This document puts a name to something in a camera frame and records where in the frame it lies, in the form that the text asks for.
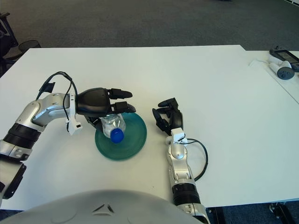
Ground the black wire mesh wastebasket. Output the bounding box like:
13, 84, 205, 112
18, 40, 42, 53

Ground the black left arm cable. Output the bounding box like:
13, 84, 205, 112
37, 71, 79, 126

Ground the white grey handheld controller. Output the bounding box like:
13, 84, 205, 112
268, 61, 294, 81

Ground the black office chair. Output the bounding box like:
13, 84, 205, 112
0, 13, 23, 77

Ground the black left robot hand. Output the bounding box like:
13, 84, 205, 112
76, 87, 136, 131

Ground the clear plastic bottle blue cap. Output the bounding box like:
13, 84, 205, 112
100, 113, 127, 143

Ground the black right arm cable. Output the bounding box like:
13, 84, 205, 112
185, 138, 208, 182

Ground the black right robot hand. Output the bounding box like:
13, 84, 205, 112
152, 97, 184, 136

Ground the grey robot torso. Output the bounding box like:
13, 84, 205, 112
0, 189, 201, 224

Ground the thin white cable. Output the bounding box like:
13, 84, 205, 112
249, 59, 269, 68

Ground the green round plate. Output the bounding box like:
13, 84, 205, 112
94, 112, 148, 161

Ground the black handheld screen device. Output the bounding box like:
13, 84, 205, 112
269, 46, 299, 73

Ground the black table leg with caster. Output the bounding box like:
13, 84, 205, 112
268, 202, 299, 224

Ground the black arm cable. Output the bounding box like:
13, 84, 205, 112
185, 138, 208, 182
37, 71, 79, 126

